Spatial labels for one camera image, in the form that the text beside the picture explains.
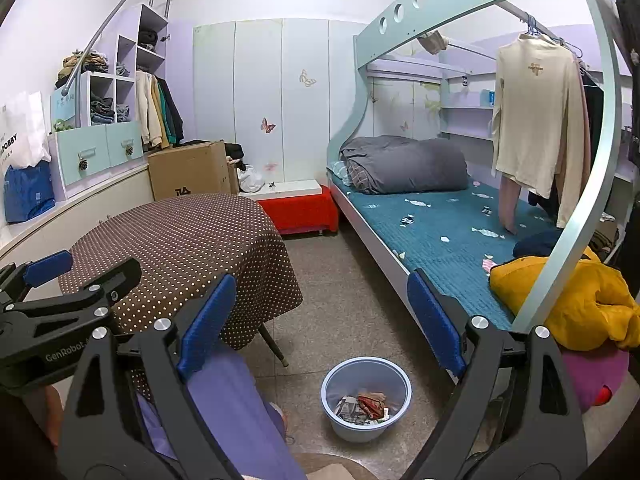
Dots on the curved metal rail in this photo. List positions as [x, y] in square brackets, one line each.
[115, 15]

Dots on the grey orange slipper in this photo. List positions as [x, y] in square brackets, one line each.
[280, 417]

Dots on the blue box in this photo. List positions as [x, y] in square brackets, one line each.
[488, 98]

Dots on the navy blue garment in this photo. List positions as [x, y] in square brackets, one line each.
[537, 245]

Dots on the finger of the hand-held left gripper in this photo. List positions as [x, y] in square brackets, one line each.
[47, 267]
[122, 277]

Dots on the row of hanging clothes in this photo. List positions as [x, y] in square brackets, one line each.
[155, 110]

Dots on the yellow jacket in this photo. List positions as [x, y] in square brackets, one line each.
[575, 300]

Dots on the metal clothes rail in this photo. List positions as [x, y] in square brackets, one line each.
[525, 16]

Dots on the cream hanging shirt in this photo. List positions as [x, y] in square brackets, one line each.
[535, 120]

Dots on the person's left hand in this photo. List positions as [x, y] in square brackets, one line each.
[56, 415]

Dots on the white cubby shelf unit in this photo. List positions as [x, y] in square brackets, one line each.
[100, 152]

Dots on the teal quilted bedspread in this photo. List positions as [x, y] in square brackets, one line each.
[440, 255]

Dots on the pink hanging garment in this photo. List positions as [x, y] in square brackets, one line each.
[509, 205]

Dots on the magenta cloth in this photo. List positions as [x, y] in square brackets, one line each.
[595, 375]

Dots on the light blue pillow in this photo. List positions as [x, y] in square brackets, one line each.
[337, 172]

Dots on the grey folded duvet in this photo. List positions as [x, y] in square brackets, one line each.
[410, 162]

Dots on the black bag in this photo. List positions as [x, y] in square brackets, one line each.
[234, 155]

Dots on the pink butterfly sticker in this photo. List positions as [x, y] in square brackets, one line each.
[268, 125]

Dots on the white wall shelves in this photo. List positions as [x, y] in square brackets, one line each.
[465, 107]

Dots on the light blue plastic bin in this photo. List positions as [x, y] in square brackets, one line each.
[350, 375]

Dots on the beige stool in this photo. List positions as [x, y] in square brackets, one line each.
[325, 467]

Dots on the olive folded clothes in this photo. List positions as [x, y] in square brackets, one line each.
[82, 65]

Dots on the red-covered low bench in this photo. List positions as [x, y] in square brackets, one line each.
[300, 212]

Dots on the pale butterfly sticker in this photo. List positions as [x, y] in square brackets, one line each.
[307, 78]

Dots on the blue shopping bag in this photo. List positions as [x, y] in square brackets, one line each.
[30, 192]

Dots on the black hanging garment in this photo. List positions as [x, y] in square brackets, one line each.
[595, 125]

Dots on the white curved low cabinet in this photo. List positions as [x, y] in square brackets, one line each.
[50, 225]

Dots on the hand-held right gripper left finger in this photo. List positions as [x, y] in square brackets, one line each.
[207, 320]

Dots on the brown dotted tablecloth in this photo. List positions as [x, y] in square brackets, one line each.
[190, 250]

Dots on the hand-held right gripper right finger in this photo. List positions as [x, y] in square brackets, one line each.
[435, 320]

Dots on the white shopping bag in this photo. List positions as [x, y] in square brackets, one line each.
[25, 130]

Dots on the mint and white bunk bed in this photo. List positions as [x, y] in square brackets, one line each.
[580, 210]

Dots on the brown cardboard box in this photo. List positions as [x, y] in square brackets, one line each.
[190, 170]

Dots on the white plastic bag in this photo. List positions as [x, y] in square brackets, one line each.
[250, 180]

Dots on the person's purple-trousered leg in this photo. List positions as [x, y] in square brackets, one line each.
[235, 410]

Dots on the pile of paper packets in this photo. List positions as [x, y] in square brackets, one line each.
[350, 407]

